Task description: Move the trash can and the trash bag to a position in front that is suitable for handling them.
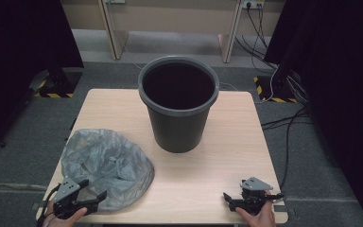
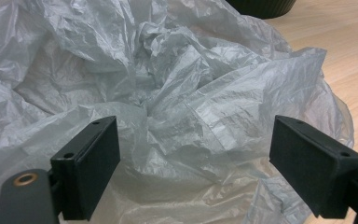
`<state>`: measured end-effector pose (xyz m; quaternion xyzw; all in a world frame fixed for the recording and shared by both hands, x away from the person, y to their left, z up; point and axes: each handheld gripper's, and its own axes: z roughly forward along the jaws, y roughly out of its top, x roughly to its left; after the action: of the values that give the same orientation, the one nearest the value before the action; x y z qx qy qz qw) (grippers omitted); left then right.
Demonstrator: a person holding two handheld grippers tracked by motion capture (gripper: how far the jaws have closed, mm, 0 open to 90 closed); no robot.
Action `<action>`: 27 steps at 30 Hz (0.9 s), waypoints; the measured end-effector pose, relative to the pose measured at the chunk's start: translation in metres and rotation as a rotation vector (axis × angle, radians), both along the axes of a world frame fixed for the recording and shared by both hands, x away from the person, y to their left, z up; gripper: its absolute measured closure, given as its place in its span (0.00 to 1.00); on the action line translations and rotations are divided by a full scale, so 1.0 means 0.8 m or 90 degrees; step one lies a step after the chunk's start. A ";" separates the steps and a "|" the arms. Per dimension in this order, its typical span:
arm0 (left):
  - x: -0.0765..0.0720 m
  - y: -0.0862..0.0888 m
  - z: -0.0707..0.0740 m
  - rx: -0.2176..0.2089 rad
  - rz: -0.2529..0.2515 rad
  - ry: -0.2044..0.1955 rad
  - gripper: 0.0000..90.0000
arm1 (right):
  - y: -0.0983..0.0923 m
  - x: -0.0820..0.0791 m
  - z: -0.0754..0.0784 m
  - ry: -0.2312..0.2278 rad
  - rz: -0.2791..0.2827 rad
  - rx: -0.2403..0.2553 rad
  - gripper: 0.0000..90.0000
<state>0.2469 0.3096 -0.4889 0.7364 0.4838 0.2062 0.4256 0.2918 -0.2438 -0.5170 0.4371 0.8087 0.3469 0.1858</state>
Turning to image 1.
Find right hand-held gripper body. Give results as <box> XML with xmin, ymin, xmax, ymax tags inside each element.
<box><xmin>240</xmin><ymin>177</ymin><xmax>286</xmax><ymax>216</ymax></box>

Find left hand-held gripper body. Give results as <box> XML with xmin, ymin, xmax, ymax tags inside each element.
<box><xmin>52</xmin><ymin>177</ymin><xmax>100</xmax><ymax>220</ymax></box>

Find grey plastic trash bag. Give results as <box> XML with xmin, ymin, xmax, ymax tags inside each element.
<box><xmin>60</xmin><ymin>128</ymin><xmax>156</xmax><ymax>212</ymax></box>

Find dark grey trash bin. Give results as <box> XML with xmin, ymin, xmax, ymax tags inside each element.
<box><xmin>142</xmin><ymin>61</ymin><xmax>216</xmax><ymax>154</ymax></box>

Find person's right hand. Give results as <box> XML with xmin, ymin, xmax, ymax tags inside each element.
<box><xmin>235</xmin><ymin>190</ymin><xmax>277</xmax><ymax>227</ymax></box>

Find person's left hand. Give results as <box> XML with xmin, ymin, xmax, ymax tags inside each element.
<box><xmin>42</xmin><ymin>206</ymin><xmax>89</xmax><ymax>227</ymax></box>

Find stand base with hazard tape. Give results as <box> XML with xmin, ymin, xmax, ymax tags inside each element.
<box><xmin>253</xmin><ymin>74</ymin><xmax>301</xmax><ymax>104</ymax></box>
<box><xmin>29</xmin><ymin>67</ymin><xmax>83</xmax><ymax>99</ymax></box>

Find black curtain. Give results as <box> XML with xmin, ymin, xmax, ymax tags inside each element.
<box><xmin>264</xmin><ymin>0</ymin><xmax>363</xmax><ymax>227</ymax></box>
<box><xmin>0</xmin><ymin>0</ymin><xmax>84</xmax><ymax>153</ymax></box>

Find wooden desk leg panel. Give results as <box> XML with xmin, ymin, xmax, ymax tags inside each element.
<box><xmin>97</xmin><ymin>0</ymin><xmax>130</xmax><ymax>61</ymax></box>
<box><xmin>217</xmin><ymin>0</ymin><xmax>245</xmax><ymax>63</ymax></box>

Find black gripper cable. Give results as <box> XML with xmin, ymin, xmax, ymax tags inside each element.
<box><xmin>37</xmin><ymin>183</ymin><xmax>61</xmax><ymax>227</ymax></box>

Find black floor cables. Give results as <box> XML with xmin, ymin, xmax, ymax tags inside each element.
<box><xmin>260</xmin><ymin>106</ymin><xmax>311</xmax><ymax>191</ymax></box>

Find white cables at stand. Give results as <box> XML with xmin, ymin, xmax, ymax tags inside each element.
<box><xmin>254</xmin><ymin>67</ymin><xmax>308</xmax><ymax>106</ymax></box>

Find thin white floor cable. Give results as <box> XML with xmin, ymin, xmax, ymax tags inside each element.
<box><xmin>218</xmin><ymin>81</ymin><xmax>239</xmax><ymax>93</ymax></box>

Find black cables from socket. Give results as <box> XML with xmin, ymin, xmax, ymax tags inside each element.
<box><xmin>234</xmin><ymin>3</ymin><xmax>280</xmax><ymax>71</ymax></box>

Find white wall power socket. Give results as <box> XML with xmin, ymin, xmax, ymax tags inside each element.
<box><xmin>241</xmin><ymin>0</ymin><xmax>265</xmax><ymax>9</ymax></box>

